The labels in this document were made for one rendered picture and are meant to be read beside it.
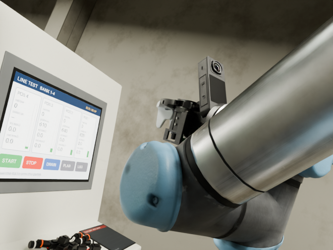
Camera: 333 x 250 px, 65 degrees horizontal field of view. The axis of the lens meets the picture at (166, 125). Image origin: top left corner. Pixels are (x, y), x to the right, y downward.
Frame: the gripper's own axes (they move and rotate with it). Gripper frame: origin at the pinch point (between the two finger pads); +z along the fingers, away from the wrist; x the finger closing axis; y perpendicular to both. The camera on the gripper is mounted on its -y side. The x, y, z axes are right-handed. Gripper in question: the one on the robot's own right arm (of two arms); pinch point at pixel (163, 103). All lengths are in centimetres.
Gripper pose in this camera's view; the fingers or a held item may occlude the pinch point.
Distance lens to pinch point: 58.5
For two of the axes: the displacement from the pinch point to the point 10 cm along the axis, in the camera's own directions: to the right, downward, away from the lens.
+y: -2.6, 9.7, 0.0
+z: -5.4, -1.4, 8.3
